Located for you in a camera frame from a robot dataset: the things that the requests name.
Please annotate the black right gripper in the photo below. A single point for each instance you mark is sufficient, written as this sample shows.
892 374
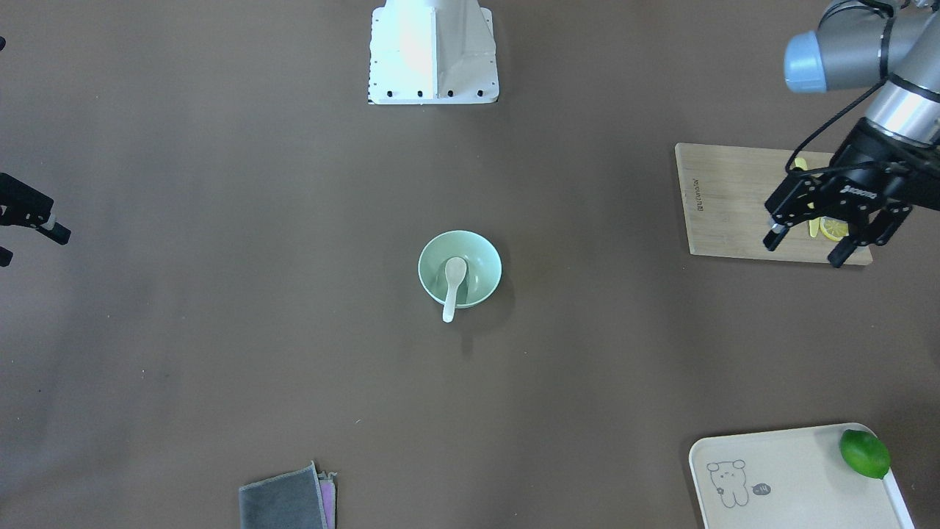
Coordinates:
23 201

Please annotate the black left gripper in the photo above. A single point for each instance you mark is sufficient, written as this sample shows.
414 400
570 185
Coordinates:
861 170

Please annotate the white ceramic spoon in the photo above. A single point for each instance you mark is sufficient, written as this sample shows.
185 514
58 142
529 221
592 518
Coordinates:
455 271

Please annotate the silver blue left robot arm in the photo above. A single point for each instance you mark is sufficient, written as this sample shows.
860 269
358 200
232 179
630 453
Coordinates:
888 48

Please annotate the mint green bowl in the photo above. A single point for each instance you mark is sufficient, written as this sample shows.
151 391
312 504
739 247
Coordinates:
483 262

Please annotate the toy lemon slice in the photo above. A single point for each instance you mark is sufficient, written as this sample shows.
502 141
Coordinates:
832 229

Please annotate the bamboo cutting board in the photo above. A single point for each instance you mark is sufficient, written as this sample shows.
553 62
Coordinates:
724 189

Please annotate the green lime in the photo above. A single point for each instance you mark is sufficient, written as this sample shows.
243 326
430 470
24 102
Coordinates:
865 454

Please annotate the cream plastic tray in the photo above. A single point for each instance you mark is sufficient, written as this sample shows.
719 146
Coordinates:
792 478

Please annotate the grey folded cloth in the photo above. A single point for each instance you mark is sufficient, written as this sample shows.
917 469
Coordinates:
306 498

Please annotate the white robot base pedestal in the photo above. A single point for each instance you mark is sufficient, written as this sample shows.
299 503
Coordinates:
432 53

